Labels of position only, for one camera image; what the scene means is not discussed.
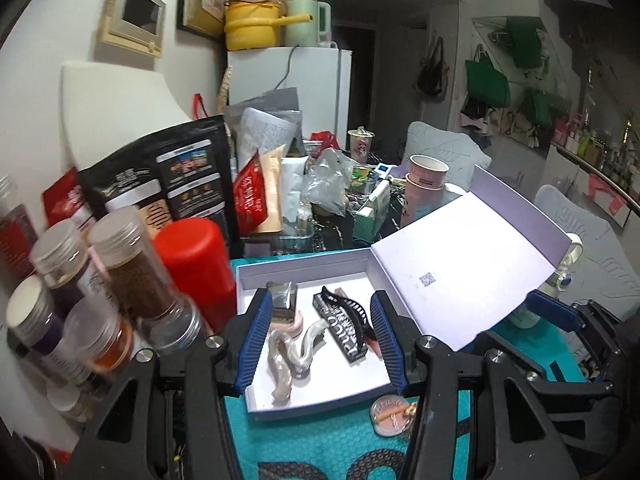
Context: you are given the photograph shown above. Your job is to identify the clear plastic tray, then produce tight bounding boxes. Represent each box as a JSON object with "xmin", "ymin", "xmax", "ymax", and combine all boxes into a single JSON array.
[{"xmin": 272, "ymin": 220, "xmax": 316, "ymax": 256}]

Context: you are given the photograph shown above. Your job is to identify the green tote bag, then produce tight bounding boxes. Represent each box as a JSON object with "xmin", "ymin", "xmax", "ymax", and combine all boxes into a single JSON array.
[
  {"xmin": 464, "ymin": 45, "xmax": 512, "ymax": 108},
  {"xmin": 506, "ymin": 16, "xmax": 546, "ymax": 70},
  {"xmin": 520, "ymin": 87, "xmax": 556, "ymax": 128}
]

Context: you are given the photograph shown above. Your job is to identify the pink paper sheet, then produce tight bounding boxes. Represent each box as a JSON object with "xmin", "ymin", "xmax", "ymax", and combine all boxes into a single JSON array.
[{"xmin": 585, "ymin": 172, "xmax": 631, "ymax": 216}]

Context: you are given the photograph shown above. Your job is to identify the clear plastic jar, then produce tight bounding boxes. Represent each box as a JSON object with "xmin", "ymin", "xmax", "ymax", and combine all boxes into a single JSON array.
[{"xmin": 135, "ymin": 292, "xmax": 206, "ymax": 356}]

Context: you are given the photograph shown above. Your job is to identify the hanging beige bags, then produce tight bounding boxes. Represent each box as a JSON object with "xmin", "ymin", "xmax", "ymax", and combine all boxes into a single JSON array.
[{"xmin": 459, "ymin": 100, "xmax": 501, "ymax": 136}]

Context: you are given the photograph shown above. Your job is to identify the brown translucent hair clip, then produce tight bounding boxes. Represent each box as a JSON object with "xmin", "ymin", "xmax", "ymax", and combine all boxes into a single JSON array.
[{"xmin": 334, "ymin": 287, "xmax": 383, "ymax": 358}]

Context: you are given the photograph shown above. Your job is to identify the sealed milk tea cup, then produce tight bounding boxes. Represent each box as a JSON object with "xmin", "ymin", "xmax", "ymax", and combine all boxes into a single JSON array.
[{"xmin": 347, "ymin": 126, "xmax": 376, "ymax": 165}]

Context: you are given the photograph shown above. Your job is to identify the black claw hair clip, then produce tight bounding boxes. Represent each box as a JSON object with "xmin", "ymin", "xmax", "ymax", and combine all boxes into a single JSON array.
[{"xmin": 320, "ymin": 285, "xmax": 377, "ymax": 341}]

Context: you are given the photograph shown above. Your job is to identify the brown contents silver lid jar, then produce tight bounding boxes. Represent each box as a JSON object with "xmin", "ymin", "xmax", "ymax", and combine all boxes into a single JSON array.
[{"xmin": 87, "ymin": 206, "xmax": 178, "ymax": 321}]

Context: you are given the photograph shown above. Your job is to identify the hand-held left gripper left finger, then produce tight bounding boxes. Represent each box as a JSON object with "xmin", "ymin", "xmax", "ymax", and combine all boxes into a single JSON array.
[{"xmin": 60, "ymin": 287, "xmax": 273, "ymax": 480}]

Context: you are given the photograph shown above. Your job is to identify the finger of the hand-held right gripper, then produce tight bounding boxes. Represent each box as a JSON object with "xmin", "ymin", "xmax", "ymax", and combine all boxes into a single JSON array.
[
  {"xmin": 475, "ymin": 332, "xmax": 551, "ymax": 386},
  {"xmin": 525, "ymin": 290, "xmax": 583, "ymax": 333}
]

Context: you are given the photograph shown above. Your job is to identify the white gift box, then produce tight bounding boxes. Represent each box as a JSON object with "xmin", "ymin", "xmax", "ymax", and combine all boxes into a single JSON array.
[{"xmin": 235, "ymin": 165, "xmax": 573, "ymax": 423}]

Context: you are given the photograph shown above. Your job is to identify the green and white carton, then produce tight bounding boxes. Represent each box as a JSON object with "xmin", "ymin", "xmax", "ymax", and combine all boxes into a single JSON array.
[{"xmin": 352, "ymin": 180, "xmax": 392, "ymax": 241}]

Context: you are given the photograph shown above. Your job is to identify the beige hair clip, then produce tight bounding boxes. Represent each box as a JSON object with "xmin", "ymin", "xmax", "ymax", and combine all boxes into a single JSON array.
[{"xmin": 269, "ymin": 332, "xmax": 301, "ymax": 405}]

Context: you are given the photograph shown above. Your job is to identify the pink paper cup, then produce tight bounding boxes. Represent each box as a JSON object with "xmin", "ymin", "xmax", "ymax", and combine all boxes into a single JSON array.
[
  {"xmin": 400, "ymin": 172, "xmax": 446, "ymax": 231},
  {"xmin": 407, "ymin": 154, "xmax": 449, "ymax": 190}
]

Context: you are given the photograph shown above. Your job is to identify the tall jar red contents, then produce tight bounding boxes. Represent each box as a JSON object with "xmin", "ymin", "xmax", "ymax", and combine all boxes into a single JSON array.
[{"xmin": 0, "ymin": 175, "xmax": 41, "ymax": 281}]

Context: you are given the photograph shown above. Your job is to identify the yellow pot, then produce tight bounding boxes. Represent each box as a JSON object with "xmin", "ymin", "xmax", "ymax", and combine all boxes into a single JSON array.
[{"xmin": 223, "ymin": 1, "xmax": 313, "ymax": 52}]

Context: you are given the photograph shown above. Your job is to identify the white foam board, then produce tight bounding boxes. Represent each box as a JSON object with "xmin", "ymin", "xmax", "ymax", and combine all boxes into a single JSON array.
[{"xmin": 60, "ymin": 61, "xmax": 201, "ymax": 171}]

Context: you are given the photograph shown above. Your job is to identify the black printed cosmetic box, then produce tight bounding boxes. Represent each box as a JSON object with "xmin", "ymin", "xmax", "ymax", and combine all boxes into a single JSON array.
[{"xmin": 312, "ymin": 294, "xmax": 368, "ymax": 363}]

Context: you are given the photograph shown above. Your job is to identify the dark hanging bags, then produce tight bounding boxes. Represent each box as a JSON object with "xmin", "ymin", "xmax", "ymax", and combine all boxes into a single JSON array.
[{"xmin": 412, "ymin": 36, "xmax": 449, "ymax": 103}]

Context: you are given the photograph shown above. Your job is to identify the green snack packet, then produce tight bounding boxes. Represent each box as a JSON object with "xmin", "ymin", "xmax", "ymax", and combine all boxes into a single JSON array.
[{"xmin": 350, "ymin": 165, "xmax": 381, "ymax": 196}]

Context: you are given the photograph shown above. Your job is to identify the patterned round pocket mirror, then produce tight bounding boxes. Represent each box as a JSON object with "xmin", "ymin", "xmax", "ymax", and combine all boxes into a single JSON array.
[{"xmin": 370, "ymin": 395, "xmax": 418, "ymax": 436}]

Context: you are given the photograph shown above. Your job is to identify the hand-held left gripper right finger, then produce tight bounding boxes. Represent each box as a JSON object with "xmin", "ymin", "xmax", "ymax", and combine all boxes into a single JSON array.
[{"xmin": 369, "ymin": 290, "xmax": 566, "ymax": 480}]

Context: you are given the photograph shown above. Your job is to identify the wall intercom panel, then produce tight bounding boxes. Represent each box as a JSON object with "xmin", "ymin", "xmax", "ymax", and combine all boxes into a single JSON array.
[{"xmin": 96, "ymin": 0, "xmax": 167, "ymax": 58}]

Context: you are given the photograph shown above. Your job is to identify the printed paper sheet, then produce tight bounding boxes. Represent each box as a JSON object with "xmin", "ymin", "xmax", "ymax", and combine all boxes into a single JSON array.
[{"xmin": 237, "ymin": 106, "xmax": 297, "ymax": 171}]

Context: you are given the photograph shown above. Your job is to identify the white fridge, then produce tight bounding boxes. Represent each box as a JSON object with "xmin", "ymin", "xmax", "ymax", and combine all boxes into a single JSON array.
[{"xmin": 226, "ymin": 46, "xmax": 353, "ymax": 153}]

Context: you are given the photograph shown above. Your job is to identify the pink round compact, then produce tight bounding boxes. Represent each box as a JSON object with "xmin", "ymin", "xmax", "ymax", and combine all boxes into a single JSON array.
[{"xmin": 270, "ymin": 310, "xmax": 303, "ymax": 341}]

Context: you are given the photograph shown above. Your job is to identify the red snack packet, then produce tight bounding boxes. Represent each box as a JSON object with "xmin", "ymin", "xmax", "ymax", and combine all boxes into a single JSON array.
[{"xmin": 310, "ymin": 130, "xmax": 343, "ymax": 153}]

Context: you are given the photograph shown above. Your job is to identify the clear lid spice jar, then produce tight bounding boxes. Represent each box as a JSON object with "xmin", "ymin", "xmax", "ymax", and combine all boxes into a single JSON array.
[{"xmin": 62, "ymin": 296, "xmax": 136, "ymax": 373}]

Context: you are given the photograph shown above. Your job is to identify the black printed pouch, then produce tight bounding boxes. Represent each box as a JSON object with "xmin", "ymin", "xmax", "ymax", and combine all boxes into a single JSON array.
[{"xmin": 77, "ymin": 115, "xmax": 240, "ymax": 251}]

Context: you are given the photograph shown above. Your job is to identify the black power cable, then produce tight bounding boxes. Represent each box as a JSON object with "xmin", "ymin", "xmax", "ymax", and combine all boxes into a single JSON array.
[{"xmin": 272, "ymin": 45, "xmax": 301, "ymax": 93}]

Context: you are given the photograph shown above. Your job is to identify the white quilted chair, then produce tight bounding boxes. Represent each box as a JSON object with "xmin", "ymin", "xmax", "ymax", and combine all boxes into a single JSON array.
[
  {"xmin": 400, "ymin": 121, "xmax": 493, "ymax": 196},
  {"xmin": 532, "ymin": 184, "xmax": 640, "ymax": 311}
]

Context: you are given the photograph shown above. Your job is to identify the purple silver lid jar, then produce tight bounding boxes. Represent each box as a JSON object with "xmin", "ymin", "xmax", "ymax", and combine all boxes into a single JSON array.
[{"xmin": 6, "ymin": 276, "xmax": 68, "ymax": 356}]

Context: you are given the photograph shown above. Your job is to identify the grey square hair clip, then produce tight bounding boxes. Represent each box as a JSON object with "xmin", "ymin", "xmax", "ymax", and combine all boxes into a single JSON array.
[{"xmin": 267, "ymin": 282, "xmax": 297, "ymax": 328}]

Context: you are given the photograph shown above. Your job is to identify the beige pouch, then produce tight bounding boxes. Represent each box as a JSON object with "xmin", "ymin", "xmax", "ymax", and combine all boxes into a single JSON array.
[{"xmin": 257, "ymin": 146, "xmax": 291, "ymax": 233}]

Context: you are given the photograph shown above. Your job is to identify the grey mailing bag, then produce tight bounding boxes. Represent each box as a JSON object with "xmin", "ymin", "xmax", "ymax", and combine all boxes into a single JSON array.
[{"xmin": 223, "ymin": 87, "xmax": 305, "ymax": 151}]

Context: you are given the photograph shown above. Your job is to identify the small red pouch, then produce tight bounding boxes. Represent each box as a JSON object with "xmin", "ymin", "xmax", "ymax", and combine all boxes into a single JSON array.
[{"xmin": 41, "ymin": 166, "xmax": 98, "ymax": 231}]

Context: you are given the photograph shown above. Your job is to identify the red berry pouch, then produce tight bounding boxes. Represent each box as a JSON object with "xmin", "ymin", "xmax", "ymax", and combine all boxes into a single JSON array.
[{"xmin": 232, "ymin": 152, "xmax": 273, "ymax": 236}]

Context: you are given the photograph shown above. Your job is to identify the row of bottles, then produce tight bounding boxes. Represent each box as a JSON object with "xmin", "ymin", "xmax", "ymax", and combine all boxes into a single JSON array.
[{"xmin": 550, "ymin": 110, "xmax": 640, "ymax": 191}]

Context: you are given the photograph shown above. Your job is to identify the dark label silver lid jar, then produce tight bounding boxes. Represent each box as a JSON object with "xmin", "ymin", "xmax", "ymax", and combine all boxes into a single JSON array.
[{"xmin": 29, "ymin": 220, "xmax": 101, "ymax": 311}]

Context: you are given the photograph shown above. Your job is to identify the pale green water bottle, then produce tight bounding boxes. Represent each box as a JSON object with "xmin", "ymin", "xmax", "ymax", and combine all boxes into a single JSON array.
[{"xmin": 505, "ymin": 232, "xmax": 586, "ymax": 328}]

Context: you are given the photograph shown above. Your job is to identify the red lid jar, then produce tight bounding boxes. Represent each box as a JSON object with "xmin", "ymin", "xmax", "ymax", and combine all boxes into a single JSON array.
[{"xmin": 151, "ymin": 217, "xmax": 237, "ymax": 333}]

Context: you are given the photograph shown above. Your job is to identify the pale green kettle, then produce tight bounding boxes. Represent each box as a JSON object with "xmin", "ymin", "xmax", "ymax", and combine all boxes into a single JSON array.
[{"xmin": 285, "ymin": 0, "xmax": 340, "ymax": 48}]

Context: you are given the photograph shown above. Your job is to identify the clear plastic bag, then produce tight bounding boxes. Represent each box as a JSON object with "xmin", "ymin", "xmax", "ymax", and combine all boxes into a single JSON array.
[{"xmin": 302, "ymin": 147, "xmax": 356, "ymax": 216}]

